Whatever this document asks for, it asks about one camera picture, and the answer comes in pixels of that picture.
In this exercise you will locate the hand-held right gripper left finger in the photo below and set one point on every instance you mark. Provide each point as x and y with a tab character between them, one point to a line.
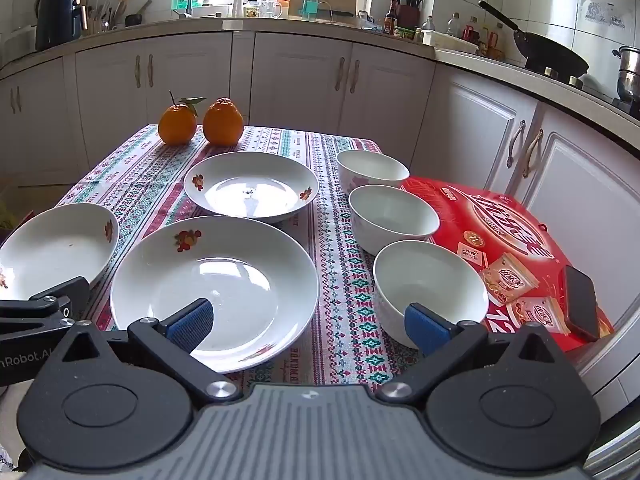
192	322

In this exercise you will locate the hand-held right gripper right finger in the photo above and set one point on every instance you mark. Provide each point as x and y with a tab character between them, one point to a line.
425	327

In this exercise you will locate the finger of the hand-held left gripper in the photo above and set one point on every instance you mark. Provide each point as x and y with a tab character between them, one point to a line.
60	295

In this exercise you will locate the white floral plate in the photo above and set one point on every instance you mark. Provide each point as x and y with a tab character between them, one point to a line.
250	185
50	250
250	285

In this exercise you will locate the white floral bowl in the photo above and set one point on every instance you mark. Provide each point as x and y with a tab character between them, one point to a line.
392	215
430	280
372	167

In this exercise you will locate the patterned tablecloth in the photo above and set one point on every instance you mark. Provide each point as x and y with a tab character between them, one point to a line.
340	270

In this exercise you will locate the red printed carton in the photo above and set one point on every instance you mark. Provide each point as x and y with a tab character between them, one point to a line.
515	230

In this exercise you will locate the black smartphone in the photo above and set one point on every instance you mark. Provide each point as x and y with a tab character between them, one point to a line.
582	305

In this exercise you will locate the orange with leaf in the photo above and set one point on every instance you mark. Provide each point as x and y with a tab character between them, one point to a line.
176	125

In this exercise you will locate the bumpy orange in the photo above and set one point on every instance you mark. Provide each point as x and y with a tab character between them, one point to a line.
223	122

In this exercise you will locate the white countertop appliance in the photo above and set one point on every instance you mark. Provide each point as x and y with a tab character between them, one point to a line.
17	42

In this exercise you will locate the utensil holder with utensils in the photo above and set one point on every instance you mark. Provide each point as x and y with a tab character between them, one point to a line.
102	17

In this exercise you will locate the small black pan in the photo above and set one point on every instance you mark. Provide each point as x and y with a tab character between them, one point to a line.
134	19

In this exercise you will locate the white plastic tray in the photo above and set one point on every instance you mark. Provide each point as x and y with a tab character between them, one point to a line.
447	41

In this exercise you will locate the gas stove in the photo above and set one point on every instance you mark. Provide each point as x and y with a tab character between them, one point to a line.
600	92

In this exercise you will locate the red seasoning bottle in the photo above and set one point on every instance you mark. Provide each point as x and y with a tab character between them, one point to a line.
470	31

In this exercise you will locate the clear plastic bottle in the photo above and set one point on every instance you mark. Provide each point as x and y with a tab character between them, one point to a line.
453	26

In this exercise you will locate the black wok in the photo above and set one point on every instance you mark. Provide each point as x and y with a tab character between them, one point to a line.
555	52

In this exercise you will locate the dark sauce bottle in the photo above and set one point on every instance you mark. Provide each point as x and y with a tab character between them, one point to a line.
390	20

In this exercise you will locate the knife block with knives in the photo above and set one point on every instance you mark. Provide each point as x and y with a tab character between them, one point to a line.
410	12

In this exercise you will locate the glass teapot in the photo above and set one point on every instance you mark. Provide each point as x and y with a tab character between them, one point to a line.
251	7

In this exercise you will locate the beige kitchen countertop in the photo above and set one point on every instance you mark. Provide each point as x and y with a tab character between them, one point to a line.
320	24

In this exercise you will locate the glass mug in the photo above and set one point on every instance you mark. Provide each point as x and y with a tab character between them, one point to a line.
269	9

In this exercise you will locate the steel pot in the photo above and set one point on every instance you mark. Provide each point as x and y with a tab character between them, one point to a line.
629	72

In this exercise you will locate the teal water bottle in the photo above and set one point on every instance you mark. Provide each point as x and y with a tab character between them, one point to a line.
310	2

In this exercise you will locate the wall decal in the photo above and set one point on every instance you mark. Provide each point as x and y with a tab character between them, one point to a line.
600	14

